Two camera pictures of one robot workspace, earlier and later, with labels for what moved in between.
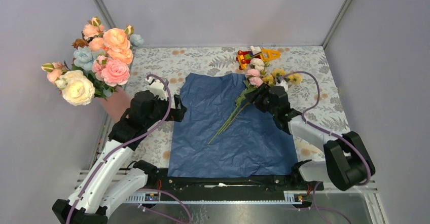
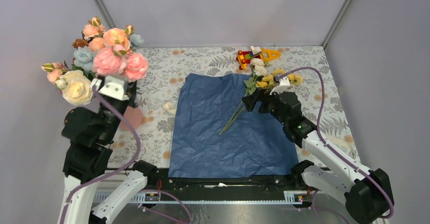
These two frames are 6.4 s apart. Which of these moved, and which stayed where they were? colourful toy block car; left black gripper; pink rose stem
Moved: left black gripper; pink rose stem
Stayed: colourful toy block car
